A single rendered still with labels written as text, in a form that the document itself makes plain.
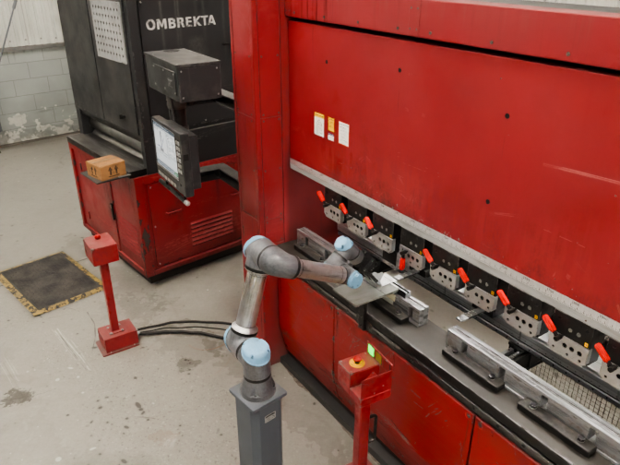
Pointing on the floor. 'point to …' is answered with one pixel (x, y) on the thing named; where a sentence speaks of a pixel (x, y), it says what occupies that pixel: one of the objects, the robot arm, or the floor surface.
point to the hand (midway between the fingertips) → (375, 281)
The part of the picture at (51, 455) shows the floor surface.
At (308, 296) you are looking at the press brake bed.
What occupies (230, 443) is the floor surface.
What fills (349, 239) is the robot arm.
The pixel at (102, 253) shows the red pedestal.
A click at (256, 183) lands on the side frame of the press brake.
